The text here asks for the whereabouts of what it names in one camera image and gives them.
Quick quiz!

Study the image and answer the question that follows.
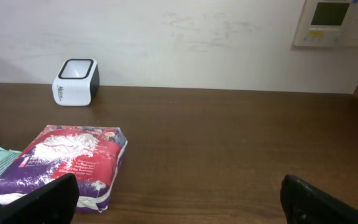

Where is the white barcode scanner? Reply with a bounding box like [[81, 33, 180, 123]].
[[52, 58, 100, 106]]

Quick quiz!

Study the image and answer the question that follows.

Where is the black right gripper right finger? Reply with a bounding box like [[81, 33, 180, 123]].
[[280, 174, 358, 224]]

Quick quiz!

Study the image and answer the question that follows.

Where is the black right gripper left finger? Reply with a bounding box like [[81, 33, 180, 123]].
[[0, 174, 79, 224]]

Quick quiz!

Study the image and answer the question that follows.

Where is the wall control panel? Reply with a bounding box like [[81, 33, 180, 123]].
[[293, 0, 358, 48]]

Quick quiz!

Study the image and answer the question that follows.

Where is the red purple pad package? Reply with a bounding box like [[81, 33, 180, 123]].
[[0, 125, 128, 213]]

